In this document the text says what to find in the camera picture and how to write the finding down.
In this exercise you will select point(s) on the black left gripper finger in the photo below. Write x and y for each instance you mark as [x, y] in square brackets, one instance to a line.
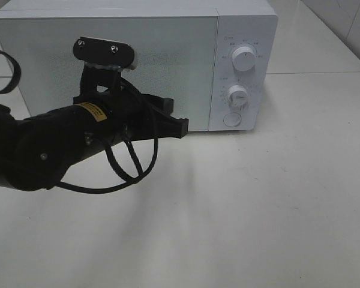
[164, 104]
[166, 126]

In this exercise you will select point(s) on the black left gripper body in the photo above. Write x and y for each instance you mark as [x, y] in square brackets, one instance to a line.
[125, 113]

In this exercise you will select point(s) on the white microwave door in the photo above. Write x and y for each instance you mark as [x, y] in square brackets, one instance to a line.
[175, 59]

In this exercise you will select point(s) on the round white door button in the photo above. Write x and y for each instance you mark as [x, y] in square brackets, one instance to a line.
[232, 119]

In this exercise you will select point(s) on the white timer knob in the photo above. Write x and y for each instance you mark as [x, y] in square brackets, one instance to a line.
[237, 96]

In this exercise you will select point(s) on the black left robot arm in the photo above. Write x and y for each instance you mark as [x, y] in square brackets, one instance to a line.
[36, 152]

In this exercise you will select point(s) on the white microwave oven body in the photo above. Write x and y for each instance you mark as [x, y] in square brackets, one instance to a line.
[238, 23]

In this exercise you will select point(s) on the white upper power knob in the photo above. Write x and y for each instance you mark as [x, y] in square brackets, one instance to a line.
[244, 58]

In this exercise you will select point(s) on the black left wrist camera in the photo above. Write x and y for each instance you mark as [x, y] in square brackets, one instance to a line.
[104, 61]

